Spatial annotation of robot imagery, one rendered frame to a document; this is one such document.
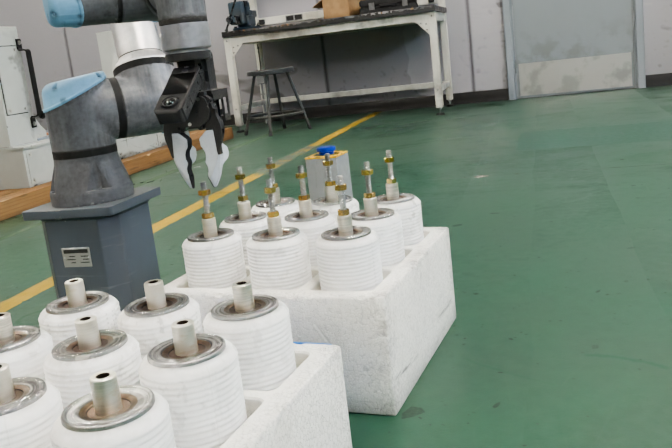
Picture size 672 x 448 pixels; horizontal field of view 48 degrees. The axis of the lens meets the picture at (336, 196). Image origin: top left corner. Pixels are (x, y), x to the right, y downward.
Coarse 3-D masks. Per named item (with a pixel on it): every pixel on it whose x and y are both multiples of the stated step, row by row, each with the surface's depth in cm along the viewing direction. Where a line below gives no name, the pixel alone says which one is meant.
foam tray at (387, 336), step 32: (416, 256) 121; (448, 256) 138; (192, 288) 118; (320, 288) 115; (384, 288) 107; (416, 288) 118; (448, 288) 137; (320, 320) 108; (352, 320) 106; (384, 320) 104; (416, 320) 117; (448, 320) 136; (352, 352) 107; (384, 352) 105; (416, 352) 117; (352, 384) 108; (384, 384) 106
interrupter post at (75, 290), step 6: (66, 282) 91; (72, 282) 91; (78, 282) 91; (66, 288) 91; (72, 288) 91; (78, 288) 91; (84, 288) 92; (72, 294) 91; (78, 294) 91; (84, 294) 92; (72, 300) 91; (78, 300) 91; (84, 300) 92; (72, 306) 91
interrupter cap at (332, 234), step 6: (336, 228) 115; (354, 228) 114; (360, 228) 113; (366, 228) 113; (324, 234) 112; (330, 234) 112; (336, 234) 112; (354, 234) 110; (360, 234) 109; (366, 234) 110; (330, 240) 109; (336, 240) 108; (342, 240) 108
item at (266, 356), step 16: (208, 320) 81; (256, 320) 80; (272, 320) 80; (288, 320) 83; (224, 336) 79; (240, 336) 79; (256, 336) 79; (272, 336) 80; (288, 336) 82; (240, 352) 79; (256, 352) 79; (272, 352) 80; (288, 352) 82; (240, 368) 80; (256, 368) 80; (272, 368) 80; (288, 368) 82; (256, 384) 80; (272, 384) 81
